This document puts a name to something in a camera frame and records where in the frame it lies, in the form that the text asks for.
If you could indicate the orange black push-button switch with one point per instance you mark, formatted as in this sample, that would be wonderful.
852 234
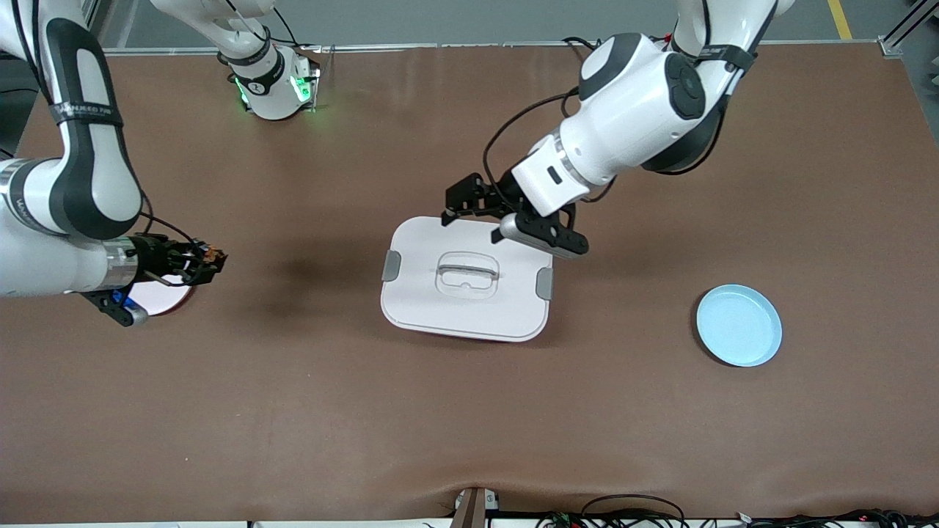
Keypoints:
215 257

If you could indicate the light blue round plate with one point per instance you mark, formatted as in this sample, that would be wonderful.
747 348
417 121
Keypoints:
737 326

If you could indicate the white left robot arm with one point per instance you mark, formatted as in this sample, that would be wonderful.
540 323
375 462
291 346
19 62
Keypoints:
638 125

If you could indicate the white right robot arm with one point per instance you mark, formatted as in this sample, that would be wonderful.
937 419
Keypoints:
88 169

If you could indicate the aluminium frame profile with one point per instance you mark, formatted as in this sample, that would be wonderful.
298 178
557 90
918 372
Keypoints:
89 22
899 33

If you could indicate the pink round plate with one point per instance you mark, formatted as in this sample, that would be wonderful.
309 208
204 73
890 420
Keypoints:
172 293

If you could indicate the white lidded storage box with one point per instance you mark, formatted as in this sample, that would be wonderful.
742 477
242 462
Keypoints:
469 308

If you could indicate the brown camera mount bracket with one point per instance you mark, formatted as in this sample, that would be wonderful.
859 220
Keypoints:
473 510

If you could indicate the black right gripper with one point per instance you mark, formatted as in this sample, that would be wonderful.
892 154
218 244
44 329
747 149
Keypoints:
156 259

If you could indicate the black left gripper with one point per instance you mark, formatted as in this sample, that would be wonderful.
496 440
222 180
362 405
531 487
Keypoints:
496 193

